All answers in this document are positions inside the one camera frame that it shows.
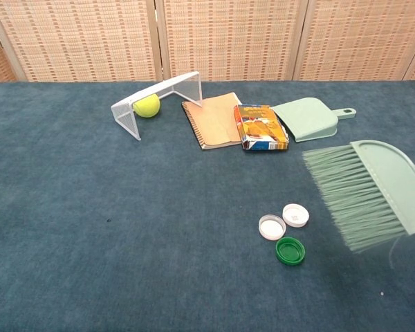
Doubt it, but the kraft spiral notebook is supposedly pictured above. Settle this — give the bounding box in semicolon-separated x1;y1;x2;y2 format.
181;91;243;151

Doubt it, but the orange snack box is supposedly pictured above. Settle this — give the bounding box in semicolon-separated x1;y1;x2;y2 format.
233;104;290;152

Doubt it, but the green bottle cap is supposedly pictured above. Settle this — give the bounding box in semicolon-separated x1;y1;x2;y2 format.
275;237;306;266

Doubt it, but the plain white bottle cap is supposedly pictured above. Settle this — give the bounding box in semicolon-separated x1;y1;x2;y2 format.
258;214;286;241

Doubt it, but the mint green dustpan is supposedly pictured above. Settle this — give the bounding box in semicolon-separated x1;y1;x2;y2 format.
270;97;357;143

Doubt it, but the white wire mesh rack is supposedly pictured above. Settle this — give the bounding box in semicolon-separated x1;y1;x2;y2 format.
110;71;204;141

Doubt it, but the white cap with printed code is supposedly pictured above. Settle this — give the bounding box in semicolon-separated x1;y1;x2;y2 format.
282;203;310;228

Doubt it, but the yellow tennis ball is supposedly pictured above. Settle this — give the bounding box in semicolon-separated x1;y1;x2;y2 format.
132;93;161;119

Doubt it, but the blue felt table cover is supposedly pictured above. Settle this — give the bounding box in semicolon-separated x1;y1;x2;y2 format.
0;80;415;332

